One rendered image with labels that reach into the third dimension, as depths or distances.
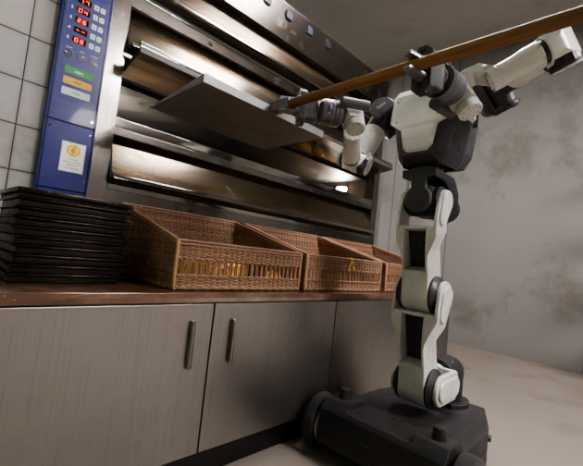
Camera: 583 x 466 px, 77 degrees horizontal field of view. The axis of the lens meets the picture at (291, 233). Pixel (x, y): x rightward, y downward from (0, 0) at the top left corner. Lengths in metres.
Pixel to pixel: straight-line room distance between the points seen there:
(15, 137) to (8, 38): 0.31
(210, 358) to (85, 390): 0.34
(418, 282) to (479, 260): 2.71
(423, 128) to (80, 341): 1.25
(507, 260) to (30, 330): 3.77
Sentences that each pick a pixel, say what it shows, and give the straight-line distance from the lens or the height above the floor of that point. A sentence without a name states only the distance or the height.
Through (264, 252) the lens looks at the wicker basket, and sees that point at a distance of 1.31.
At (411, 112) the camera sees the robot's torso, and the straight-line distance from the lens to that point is 1.49.
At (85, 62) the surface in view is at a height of 1.33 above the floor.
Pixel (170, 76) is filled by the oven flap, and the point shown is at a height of 1.38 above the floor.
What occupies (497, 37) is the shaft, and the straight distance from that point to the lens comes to 0.96.
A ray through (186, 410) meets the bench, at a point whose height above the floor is 0.24.
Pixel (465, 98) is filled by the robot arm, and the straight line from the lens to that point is 1.16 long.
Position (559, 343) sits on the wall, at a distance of 4.03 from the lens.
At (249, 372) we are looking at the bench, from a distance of 1.31.
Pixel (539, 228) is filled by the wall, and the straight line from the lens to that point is 4.05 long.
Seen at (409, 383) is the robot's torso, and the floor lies 0.29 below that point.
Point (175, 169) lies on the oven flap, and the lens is 1.70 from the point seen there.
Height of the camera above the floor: 0.72
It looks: 3 degrees up
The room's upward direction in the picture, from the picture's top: 6 degrees clockwise
